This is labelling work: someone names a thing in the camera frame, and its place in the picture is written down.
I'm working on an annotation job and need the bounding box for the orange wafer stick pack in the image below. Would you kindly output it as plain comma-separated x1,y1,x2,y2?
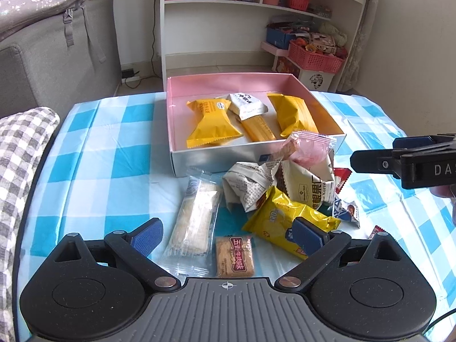
240,114,276,142

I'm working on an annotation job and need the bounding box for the grey patterned backpack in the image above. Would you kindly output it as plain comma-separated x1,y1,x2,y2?
1,0,107,63

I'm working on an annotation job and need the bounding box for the clear white cracker pack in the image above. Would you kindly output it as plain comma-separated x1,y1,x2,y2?
161,168,223,281

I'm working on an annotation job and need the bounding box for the blue plastic bin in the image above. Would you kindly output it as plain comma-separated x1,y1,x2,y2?
266,27,296,50

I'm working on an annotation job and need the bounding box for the pink silver snack box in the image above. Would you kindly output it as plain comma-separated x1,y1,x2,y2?
166,73,345,177

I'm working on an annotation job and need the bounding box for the yellow blue cookie pack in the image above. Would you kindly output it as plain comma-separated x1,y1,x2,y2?
243,186,341,259

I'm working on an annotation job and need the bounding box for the brown biscuit red label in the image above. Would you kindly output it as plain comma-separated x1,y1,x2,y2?
216,235,255,278

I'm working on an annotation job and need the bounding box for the yellow pillow snack pack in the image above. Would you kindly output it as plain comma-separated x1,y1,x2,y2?
186,98,243,148

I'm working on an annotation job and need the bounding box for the small red shelf basket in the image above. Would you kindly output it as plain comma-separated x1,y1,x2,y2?
287,0,310,12

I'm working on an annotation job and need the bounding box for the right hand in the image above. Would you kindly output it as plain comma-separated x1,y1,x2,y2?
430,184,456,225

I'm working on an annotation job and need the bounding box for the small red white candy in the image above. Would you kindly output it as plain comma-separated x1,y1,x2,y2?
333,198,360,229

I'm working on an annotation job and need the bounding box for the white black snack packet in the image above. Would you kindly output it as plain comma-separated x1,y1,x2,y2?
227,93,268,121

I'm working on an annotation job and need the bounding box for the yellow striped snack pack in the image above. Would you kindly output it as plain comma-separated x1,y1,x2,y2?
267,93,318,137

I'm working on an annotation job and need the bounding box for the grey sofa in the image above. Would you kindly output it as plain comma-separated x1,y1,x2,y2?
1,0,121,118

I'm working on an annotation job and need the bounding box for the white storage box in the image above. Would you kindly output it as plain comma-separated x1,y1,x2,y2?
272,56,334,92

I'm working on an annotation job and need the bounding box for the white brown nut bag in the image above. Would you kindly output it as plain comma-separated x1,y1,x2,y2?
278,154,335,209

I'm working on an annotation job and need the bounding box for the large red candy packet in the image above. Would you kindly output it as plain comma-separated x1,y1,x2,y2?
334,168,353,194

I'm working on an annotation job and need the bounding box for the pink candy packet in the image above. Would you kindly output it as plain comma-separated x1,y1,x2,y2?
278,131,336,168

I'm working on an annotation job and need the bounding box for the blue white checkered tablecloth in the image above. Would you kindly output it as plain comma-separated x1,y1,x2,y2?
17,93,455,341

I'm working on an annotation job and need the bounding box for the white shelf unit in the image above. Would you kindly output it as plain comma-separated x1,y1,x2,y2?
156,0,378,92

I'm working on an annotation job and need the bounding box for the white nut packet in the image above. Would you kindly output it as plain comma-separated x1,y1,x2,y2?
222,160,280,212

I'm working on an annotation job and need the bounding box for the grey checkered cushion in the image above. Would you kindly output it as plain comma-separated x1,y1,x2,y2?
1,107,60,341

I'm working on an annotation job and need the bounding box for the red plastic basket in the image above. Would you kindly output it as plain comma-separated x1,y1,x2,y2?
288,40,345,74

